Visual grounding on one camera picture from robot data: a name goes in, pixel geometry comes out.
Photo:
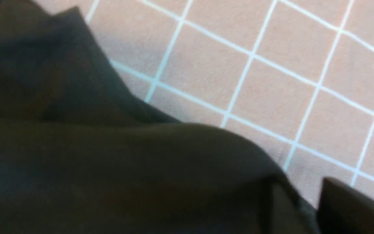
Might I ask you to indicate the gray long-sleeve top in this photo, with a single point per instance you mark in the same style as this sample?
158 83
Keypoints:
80 154

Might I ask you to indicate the pink checkered tablecloth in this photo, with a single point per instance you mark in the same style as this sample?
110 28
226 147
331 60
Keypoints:
294 76

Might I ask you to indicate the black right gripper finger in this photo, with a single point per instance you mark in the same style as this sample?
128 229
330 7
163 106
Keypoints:
344 210

